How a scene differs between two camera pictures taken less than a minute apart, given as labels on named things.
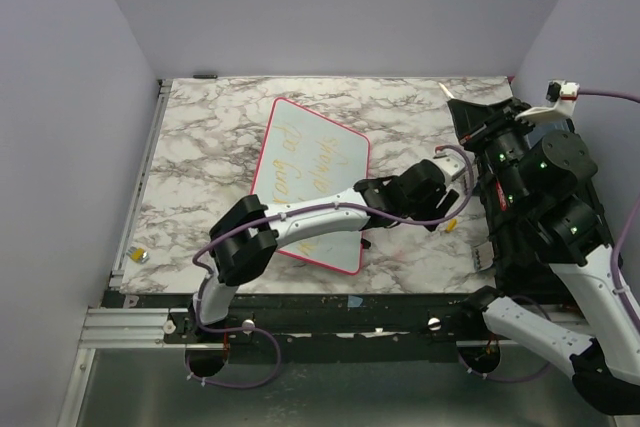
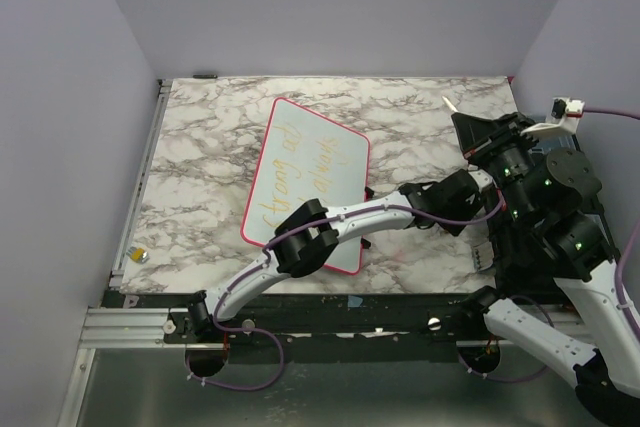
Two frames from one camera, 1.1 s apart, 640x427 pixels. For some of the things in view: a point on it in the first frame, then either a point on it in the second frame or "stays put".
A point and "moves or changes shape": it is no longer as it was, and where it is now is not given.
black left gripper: (438, 204) to (452, 227)
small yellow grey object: (138, 254) stays put
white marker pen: (446, 90) moves or changes shape
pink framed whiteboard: (304, 154) stays put
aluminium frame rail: (131, 327) stays put
